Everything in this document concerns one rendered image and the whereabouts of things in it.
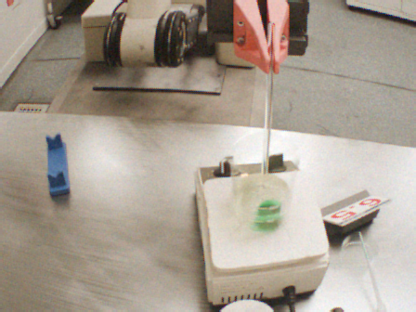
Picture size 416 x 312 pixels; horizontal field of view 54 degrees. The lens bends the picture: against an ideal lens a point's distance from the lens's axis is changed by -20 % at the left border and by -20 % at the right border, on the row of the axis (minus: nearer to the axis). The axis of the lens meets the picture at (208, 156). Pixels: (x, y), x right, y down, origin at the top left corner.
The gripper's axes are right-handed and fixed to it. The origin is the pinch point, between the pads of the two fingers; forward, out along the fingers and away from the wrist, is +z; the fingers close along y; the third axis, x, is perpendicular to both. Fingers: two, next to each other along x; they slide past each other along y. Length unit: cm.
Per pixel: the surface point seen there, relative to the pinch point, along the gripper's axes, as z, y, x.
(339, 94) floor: -132, 53, 101
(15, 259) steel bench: 3.3, -31.7, 26.0
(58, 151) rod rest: -16.7, -27.5, 25.0
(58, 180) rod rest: -9.7, -25.9, 23.8
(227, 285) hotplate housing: 8.4, -3.6, 20.1
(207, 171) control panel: -9.5, -5.4, 22.0
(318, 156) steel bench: -15.8, 10.2, 26.1
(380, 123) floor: -113, 69, 101
